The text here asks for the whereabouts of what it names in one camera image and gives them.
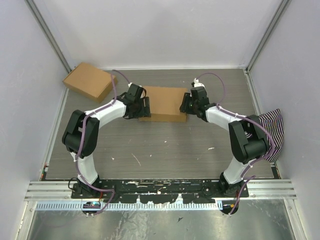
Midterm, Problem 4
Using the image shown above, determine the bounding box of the brown cardboard box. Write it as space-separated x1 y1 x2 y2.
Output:
62 62 118 103
139 86 188 123

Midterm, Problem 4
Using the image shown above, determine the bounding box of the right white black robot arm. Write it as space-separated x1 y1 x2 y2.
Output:
179 92 270 198

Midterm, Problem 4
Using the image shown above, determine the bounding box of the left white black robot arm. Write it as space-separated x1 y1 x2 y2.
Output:
62 96 151 199

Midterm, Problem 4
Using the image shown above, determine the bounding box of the folded brown cardboard box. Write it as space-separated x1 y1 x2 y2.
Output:
62 62 118 103

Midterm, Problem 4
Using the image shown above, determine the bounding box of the striped purple white cloth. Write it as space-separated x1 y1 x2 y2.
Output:
258 108 285 163

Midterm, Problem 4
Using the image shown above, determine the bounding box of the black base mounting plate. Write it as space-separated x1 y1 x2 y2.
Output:
68 179 249 204

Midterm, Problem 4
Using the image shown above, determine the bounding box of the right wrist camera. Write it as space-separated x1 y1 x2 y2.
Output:
190 78 210 105

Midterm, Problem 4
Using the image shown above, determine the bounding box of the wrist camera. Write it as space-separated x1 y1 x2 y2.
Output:
124 83 147 103
190 78 210 105

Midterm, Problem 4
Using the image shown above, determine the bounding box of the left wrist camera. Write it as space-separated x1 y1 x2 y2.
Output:
124 83 147 103

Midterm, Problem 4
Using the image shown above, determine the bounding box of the aluminium front rail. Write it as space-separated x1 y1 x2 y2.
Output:
24 179 297 202

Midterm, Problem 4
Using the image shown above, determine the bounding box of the right aluminium corner post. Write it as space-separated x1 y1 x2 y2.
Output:
245 0 292 74

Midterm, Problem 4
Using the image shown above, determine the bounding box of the aluminium corner post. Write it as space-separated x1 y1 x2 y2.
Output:
245 0 292 74
24 0 72 73

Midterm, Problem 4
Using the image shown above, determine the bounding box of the slotted white cable duct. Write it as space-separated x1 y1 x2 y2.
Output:
35 200 223 211

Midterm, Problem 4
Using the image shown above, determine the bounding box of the left aluminium corner post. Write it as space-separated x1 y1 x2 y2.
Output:
24 0 72 73

